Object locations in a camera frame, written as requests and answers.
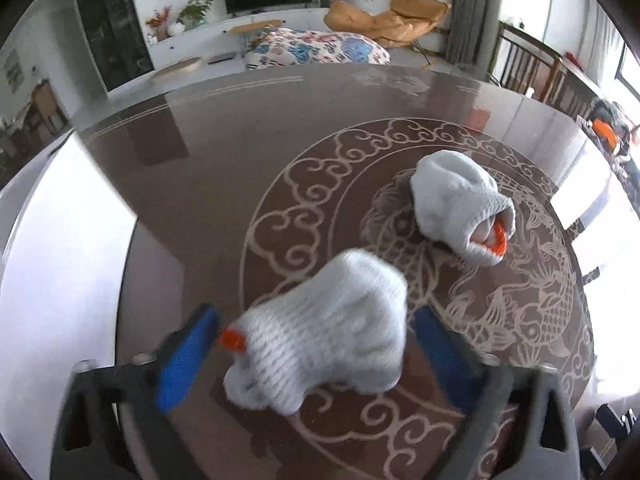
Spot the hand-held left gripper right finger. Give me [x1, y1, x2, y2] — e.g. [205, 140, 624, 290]
[412, 305, 583, 480]

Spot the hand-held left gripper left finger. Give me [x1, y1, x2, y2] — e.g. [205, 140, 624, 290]
[50, 304, 222, 480]

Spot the white knit glove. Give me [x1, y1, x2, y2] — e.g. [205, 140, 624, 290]
[409, 150, 516, 267]
[218, 249, 408, 416]

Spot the white board panel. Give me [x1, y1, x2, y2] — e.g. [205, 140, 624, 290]
[0, 130, 138, 466]

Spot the pile of clothes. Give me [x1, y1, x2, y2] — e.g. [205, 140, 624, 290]
[575, 99, 640, 186]

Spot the round wooden tray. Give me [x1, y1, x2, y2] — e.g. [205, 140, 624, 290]
[150, 57, 203, 83]

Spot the wooden chair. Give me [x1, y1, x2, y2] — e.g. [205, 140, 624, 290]
[490, 21, 563, 103]
[547, 60, 606, 121]

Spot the white tv console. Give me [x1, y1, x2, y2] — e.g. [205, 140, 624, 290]
[149, 7, 331, 68]

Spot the floral printed blanket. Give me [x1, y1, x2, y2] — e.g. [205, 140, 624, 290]
[245, 29, 391, 72]

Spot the red flower vase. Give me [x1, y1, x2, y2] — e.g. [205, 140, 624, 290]
[145, 6, 173, 41]

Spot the wooden side table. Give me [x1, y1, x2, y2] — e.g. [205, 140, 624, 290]
[227, 20, 285, 51]

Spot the orange lounge chair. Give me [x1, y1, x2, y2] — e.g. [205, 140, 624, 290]
[324, 0, 452, 50]

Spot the grey curtain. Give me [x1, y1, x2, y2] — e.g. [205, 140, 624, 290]
[445, 0, 503, 66]

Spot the black glass cabinet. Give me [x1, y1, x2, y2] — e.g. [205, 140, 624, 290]
[71, 0, 155, 92]

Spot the green potted plant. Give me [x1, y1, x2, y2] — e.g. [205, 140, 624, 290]
[176, 0, 213, 28]

